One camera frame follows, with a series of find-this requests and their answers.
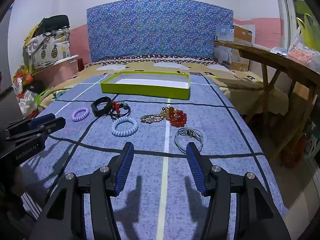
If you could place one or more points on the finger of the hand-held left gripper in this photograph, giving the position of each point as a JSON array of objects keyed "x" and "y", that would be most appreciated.
[
  {"x": 42, "y": 120},
  {"x": 51, "y": 126}
]

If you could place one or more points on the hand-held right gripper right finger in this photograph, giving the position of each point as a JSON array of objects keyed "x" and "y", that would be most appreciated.
[{"x": 193, "y": 162}]

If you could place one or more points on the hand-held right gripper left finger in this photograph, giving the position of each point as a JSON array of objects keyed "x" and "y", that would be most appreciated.
[{"x": 126, "y": 161}]

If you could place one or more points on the black smart band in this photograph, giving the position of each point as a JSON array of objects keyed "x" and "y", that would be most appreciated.
[{"x": 96, "y": 107}]

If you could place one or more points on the green shallow cardboard box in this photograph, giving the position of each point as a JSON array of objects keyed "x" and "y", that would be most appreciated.
[{"x": 140, "y": 90}]

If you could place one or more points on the blue-grey lined blanket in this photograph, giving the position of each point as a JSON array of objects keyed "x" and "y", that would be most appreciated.
[{"x": 150, "y": 180}]

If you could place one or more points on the colourful plastic bags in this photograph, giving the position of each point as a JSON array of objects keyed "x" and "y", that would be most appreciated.
[{"x": 22, "y": 78}]

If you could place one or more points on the pink storage box white lid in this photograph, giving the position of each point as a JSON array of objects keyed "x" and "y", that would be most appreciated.
[{"x": 60, "y": 70}]

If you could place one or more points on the dark red small box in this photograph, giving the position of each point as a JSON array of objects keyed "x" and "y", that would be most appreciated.
[{"x": 80, "y": 65}]

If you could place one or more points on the pineapple print bag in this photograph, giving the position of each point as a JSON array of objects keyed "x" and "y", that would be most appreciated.
[{"x": 47, "y": 50}]

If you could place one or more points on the yellow patterned bedsheet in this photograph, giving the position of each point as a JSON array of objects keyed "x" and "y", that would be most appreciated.
[{"x": 225, "y": 76}]

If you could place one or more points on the black bag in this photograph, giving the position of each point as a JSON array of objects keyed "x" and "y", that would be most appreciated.
[{"x": 55, "y": 22}]

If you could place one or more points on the wooden table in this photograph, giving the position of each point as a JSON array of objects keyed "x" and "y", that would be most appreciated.
[{"x": 267, "y": 55}]

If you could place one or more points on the blue and white carton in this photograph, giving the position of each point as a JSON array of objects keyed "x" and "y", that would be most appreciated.
[{"x": 224, "y": 33}]

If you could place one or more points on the blue floral headboard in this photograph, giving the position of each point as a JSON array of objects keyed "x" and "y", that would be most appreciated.
[{"x": 160, "y": 30}]

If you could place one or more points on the brown cardboard box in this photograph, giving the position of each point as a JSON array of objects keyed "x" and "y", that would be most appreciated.
[{"x": 242, "y": 35}]

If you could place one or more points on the clear plastic packet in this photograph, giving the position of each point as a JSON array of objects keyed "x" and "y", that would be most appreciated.
[{"x": 278, "y": 50}]

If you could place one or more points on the orange and white plastic bag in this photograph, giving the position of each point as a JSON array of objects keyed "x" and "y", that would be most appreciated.
[{"x": 303, "y": 56}]

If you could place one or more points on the yellow-green bag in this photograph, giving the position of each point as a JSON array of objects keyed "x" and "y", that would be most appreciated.
[{"x": 308, "y": 32}]

